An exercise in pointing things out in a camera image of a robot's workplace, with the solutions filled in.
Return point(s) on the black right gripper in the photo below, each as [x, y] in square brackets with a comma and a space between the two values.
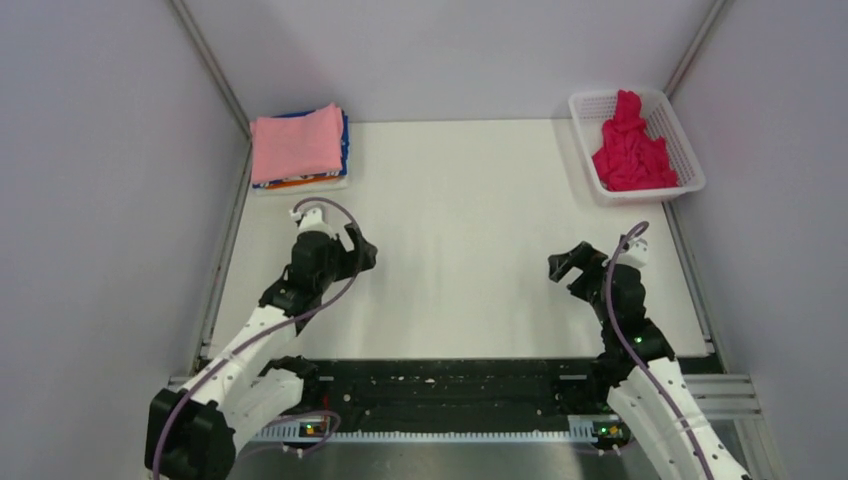
[585, 257]

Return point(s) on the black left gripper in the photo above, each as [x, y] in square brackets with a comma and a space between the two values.
[367, 254]

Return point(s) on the light pink t-shirt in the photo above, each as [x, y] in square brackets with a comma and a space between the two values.
[298, 142]

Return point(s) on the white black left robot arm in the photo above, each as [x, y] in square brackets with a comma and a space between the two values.
[197, 431]

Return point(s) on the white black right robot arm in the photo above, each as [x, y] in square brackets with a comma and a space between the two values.
[638, 376]

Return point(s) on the folded white orange t-shirt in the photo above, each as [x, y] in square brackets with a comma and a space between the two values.
[302, 186]

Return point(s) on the folded blue printed t-shirt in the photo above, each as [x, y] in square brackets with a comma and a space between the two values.
[344, 142]

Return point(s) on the magenta t-shirt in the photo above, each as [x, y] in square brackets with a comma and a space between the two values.
[629, 159]

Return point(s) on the white plastic laundry basket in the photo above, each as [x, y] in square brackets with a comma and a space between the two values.
[590, 110]

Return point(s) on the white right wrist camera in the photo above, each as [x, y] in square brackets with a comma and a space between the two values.
[635, 254]

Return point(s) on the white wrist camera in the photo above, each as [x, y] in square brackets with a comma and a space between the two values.
[312, 219]
[635, 254]

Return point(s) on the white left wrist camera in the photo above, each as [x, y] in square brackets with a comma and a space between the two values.
[312, 219]

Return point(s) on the aluminium rail frame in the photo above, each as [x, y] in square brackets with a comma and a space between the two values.
[605, 433]

